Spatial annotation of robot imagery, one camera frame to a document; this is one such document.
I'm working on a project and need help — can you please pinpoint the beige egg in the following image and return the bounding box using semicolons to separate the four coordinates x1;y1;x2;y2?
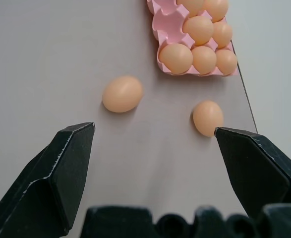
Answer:
176;0;206;18
159;43;194;74
216;49;238;76
192;100;224;137
212;21;233;49
102;75;144;114
201;0;229;23
191;46;218;75
182;15;215;47

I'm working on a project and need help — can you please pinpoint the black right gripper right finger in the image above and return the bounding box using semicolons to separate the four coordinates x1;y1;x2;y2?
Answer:
214;126;291;219

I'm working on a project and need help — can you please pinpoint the pink egg tray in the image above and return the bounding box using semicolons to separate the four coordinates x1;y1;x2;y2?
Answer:
146;0;238;77

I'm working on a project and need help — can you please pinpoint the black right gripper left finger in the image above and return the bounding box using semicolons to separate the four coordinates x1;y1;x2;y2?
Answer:
0;121;96;238

